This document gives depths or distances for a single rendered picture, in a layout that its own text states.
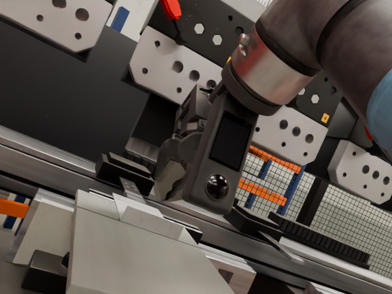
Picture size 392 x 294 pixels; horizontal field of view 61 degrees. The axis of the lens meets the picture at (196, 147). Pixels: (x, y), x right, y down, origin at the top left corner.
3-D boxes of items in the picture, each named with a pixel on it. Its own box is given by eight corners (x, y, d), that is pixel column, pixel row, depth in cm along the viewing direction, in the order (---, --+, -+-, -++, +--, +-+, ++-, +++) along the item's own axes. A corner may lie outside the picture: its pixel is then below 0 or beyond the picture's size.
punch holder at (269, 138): (240, 135, 53) (284, 40, 53) (220, 130, 61) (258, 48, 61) (310, 170, 58) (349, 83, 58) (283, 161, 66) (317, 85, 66)
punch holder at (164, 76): (123, 76, 46) (173, -33, 46) (118, 79, 54) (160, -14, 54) (214, 121, 51) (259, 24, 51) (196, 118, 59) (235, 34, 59)
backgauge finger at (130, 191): (98, 198, 54) (111, 170, 54) (94, 167, 79) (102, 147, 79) (163, 221, 58) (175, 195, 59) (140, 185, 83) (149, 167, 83)
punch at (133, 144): (125, 149, 51) (151, 93, 51) (123, 147, 53) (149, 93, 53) (182, 173, 54) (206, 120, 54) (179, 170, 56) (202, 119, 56)
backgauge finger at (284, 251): (272, 260, 67) (282, 237, 67) (222, 216, 91) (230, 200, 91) (315, 275, 71) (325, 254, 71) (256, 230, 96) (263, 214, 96)
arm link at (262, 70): (325, 88, 30) (253, 44, 27) (290, 122, 33) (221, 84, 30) (307, 49, 35) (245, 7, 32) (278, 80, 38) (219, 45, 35)
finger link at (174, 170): (163, 174, 49) (196, 134, 43) (159, 207, 45) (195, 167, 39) (144, 166, 48) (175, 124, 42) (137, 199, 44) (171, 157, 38)
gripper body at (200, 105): (220, 137, 46) (277, 73, 39) (221, 185, 40) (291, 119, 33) (171, 114, 43) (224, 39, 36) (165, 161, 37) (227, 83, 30)
